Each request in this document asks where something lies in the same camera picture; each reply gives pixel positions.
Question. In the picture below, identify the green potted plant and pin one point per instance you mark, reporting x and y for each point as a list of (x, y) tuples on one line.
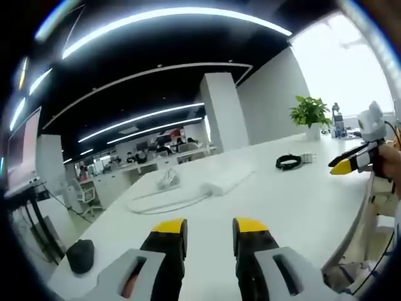
[(311, 114)]

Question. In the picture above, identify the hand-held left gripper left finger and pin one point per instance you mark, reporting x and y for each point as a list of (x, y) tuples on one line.
[(147, 266)]

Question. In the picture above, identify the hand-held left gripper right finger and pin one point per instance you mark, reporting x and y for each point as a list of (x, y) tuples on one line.
[(282, 269)]

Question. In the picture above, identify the row of white office desks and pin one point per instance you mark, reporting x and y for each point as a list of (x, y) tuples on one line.
[(150, 167)]

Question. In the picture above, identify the white office chair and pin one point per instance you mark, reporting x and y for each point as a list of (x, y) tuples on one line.
[(85, 194)]

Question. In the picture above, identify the black pouch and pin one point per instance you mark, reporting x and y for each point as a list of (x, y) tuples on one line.
[(81, 255)]

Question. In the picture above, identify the wall monitor screen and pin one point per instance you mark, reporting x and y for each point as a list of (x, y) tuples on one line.
[(25, 150)]

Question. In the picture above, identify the black stand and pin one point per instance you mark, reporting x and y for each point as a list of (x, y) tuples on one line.
[(34, 219)]

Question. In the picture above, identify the long ceiling light strip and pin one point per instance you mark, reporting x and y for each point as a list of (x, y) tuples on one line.
[(153, 130), (138, 119), (175, 26)]

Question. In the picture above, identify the white desk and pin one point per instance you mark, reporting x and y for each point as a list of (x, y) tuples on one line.
[(275, 200)]

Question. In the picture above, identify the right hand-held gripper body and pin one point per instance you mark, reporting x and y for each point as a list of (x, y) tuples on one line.
[(371, 125)]

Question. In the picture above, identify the person's right hand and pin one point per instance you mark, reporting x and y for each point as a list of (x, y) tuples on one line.
[(388, 163)]

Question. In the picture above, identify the white charger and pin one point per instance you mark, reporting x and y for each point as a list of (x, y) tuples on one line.
[(308, 157)]

